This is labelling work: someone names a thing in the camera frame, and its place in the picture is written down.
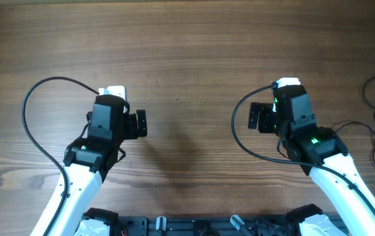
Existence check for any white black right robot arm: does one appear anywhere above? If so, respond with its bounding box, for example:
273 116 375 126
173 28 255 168
252 83 375 235

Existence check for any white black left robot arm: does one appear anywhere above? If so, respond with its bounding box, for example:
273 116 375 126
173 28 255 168
31 94 148 235

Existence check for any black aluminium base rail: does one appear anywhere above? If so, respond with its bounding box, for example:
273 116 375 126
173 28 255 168
119 215 298 236

